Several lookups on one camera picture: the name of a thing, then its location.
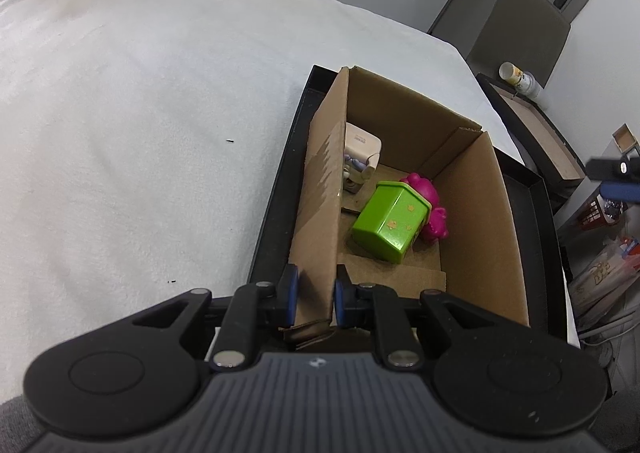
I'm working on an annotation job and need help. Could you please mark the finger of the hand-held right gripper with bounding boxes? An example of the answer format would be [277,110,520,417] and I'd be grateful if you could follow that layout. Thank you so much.
[586,156,640,204]

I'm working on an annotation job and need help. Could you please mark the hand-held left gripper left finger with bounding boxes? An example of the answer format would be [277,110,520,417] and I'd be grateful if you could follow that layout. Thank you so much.
[132,264,303,369]

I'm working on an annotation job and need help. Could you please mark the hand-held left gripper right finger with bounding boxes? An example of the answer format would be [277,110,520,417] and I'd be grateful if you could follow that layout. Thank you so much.
[334,264,530,371]

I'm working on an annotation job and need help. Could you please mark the green toy box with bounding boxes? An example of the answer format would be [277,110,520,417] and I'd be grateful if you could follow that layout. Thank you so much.
[351,180,432,264]

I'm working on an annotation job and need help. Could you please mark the black shallow tray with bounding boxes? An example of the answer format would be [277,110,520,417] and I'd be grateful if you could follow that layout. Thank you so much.
[247,64,581,349]

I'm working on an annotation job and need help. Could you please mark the pink toy figure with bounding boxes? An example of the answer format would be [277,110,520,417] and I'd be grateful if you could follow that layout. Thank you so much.
[400,172,449,241]

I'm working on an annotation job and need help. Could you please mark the brown cardboard box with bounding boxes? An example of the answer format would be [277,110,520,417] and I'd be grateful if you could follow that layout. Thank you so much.
[277,66,531,349]

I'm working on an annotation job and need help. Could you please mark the white charger cube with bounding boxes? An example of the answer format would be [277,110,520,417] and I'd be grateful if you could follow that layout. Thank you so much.
[344,122,383,168]

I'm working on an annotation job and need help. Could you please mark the red basket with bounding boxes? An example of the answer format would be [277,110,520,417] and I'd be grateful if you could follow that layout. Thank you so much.
[580,196,626,235]

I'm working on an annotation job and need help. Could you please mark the brown paper bag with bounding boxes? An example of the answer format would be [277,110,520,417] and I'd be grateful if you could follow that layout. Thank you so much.
[570,233,640,320]

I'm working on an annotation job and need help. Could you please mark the black tray with brown base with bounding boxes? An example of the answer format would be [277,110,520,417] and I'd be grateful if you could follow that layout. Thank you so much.
[475,73,586,199]

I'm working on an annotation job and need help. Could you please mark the grey padded board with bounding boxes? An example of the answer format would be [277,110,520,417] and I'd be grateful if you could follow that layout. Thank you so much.
[467,0,571,89]

